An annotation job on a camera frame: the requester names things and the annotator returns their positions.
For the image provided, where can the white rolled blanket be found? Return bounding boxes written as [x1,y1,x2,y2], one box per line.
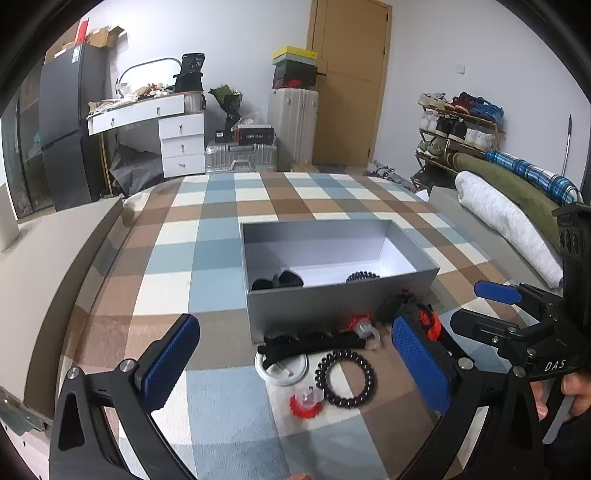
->
[455,171,567,289]

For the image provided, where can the white suitcase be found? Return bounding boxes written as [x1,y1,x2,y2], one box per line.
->
[268,88,320,168]

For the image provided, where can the black paper bag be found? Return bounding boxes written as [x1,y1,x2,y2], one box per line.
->
[173,53,206,93]

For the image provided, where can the wooden door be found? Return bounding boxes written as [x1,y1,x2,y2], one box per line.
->
[305,0,393,168]

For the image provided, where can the metal bracket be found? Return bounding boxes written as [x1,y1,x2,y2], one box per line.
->
[0,388,49,435]

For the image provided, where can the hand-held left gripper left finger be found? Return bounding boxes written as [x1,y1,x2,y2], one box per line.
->
[48,313,201,480]

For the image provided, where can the green rolled blanket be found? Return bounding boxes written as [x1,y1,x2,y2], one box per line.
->
[445,152,576,251]

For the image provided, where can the wooden shoe rack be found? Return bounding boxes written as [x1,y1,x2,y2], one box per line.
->
[412,92,507,191]

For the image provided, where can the yellow lid shoe box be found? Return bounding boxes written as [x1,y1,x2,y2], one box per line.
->
[272,45,319,66]

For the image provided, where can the blue plaid blanket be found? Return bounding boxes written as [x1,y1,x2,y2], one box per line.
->
[485,150,584,205]

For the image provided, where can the glass door cabinet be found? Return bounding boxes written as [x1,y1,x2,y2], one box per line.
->
[0,69,56,223]

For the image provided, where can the person's right hand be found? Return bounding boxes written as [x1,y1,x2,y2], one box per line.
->
[531,371,591,426]

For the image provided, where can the cardboard boxes pile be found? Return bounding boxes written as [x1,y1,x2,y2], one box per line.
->
[44,25,128,66]

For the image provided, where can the oval mirror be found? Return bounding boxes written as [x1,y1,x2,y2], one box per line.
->
[115,58,182,99]

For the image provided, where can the black shoe box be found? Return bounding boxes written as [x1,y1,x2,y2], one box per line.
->
[272,62,320,91]

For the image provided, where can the tangled cables pile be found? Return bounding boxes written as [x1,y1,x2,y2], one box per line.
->
[365,161,408,184]

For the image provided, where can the black fridge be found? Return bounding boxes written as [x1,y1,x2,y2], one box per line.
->
[39,44,112,213]

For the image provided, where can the checked blanket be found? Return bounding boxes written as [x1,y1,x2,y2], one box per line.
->
[55,171,546,480]

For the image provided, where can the dark cloth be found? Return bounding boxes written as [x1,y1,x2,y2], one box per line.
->
[110,144,165,199]

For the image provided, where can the small black hair claw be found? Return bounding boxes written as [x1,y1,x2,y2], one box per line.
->
[252,272,304,291]

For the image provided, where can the large black hair claw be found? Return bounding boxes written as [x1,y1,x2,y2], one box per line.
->
[257,331,368,366]

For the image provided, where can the white dressing table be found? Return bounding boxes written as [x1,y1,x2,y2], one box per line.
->
[87,90,206,179]

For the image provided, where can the grey cardboard box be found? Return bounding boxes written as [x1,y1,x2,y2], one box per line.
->
[240,219,440,345]

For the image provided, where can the beige bed frame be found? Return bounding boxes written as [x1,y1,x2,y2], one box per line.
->
[0,198,126,416]

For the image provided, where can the dark wrapped flower bouquet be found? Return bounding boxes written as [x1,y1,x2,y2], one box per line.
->
[208,84,245,131]

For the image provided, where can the red spiral hair tie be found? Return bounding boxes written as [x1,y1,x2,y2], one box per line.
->
[418,305,442,340]

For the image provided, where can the silver suitcase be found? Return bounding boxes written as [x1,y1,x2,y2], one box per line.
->
[204,141,279,175]

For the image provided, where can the rows of shoes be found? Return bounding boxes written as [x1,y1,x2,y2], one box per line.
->
[417,92,505,158]

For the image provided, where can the metal pole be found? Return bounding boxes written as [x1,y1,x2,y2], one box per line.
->
[560,115,574,177]

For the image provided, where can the black and red box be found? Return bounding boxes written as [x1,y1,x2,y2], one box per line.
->
[233,126,277,145]

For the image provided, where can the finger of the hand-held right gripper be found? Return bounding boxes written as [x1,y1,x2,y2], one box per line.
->
[450,309,525,357]
[474,280,566,319]

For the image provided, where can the red cap clear cup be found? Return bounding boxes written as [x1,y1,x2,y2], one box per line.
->
[342,315,382,350]

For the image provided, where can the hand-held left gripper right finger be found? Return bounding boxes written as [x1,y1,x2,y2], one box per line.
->
[392,315,546,480]

